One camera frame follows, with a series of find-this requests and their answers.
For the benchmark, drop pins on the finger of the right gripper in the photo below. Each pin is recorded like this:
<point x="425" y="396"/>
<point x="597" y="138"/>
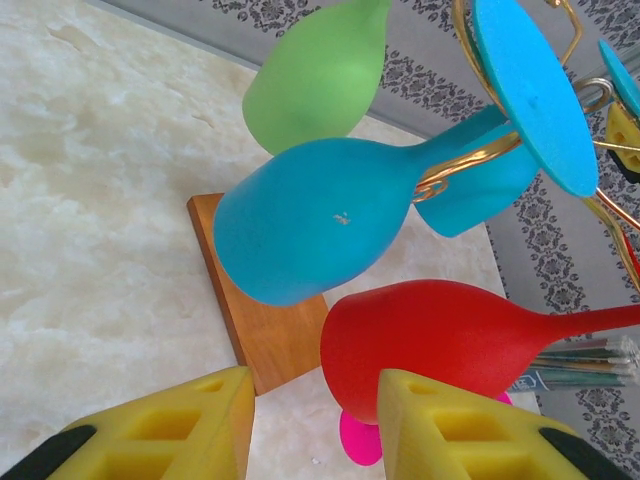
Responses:
<point x="625" y="140"/>

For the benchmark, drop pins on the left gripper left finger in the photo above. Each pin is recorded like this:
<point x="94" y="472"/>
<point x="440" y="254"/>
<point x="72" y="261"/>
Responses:
<point x="150" y="440"/>

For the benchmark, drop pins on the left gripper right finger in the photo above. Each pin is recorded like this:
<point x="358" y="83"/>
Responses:
<point x="475" y="440"/>

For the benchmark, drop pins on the red wine glass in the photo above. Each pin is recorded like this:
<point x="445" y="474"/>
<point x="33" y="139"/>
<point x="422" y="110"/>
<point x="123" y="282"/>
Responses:
<point x="425" y="340"/>

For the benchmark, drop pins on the pink wine glass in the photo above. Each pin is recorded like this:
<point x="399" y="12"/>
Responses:
<point x="360" y="442"/>

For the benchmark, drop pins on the blue wine glass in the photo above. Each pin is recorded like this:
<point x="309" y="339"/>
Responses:
<point x="470" y="210"/>
<point x="300" y="225"/>

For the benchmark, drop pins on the green wine glass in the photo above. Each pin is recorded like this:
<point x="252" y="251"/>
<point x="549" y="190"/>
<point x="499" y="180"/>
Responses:
<point x="315" y="80"/>

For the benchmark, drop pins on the clear jar of sticks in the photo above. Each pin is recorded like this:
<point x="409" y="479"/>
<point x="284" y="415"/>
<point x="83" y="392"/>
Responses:
<point x="585" y="367"/>

